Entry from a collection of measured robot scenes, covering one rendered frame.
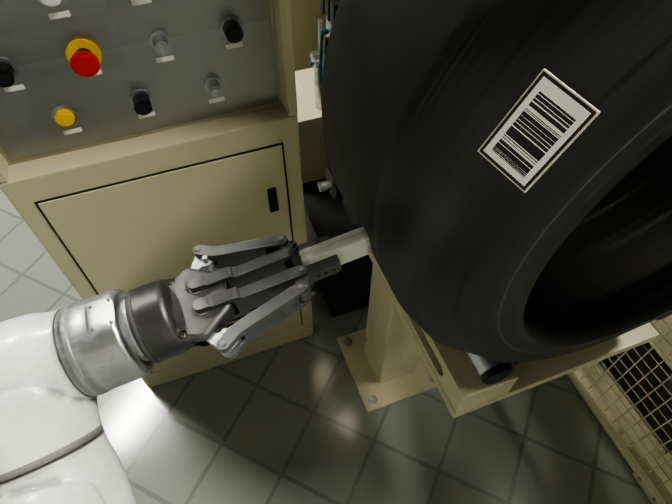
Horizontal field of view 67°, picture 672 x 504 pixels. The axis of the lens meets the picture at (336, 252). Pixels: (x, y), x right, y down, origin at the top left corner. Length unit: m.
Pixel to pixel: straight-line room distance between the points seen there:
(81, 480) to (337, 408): 1.17
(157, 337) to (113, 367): 0.04
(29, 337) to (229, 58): 0.63
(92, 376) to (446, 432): 1.27
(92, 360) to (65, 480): 0.10
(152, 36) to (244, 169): 0.31
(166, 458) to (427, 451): 0.76
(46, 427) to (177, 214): 0.68
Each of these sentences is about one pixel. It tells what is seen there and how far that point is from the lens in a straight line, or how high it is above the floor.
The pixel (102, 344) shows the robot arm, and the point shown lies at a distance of 0.49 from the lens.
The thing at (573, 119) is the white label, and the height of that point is 1.35.
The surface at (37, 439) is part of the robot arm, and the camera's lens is 0.52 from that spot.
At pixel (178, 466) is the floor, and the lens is 1.64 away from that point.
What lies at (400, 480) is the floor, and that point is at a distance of 1.58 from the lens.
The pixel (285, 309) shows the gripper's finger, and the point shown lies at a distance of 0.48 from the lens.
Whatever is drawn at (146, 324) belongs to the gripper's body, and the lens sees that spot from 0.48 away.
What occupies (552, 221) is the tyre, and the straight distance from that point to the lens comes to 0.38.
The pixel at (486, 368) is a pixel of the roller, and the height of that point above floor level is 0.92.
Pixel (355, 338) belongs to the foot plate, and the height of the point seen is 0.01.
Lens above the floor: 1.52
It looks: 52 degrees down
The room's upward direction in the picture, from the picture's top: straight up
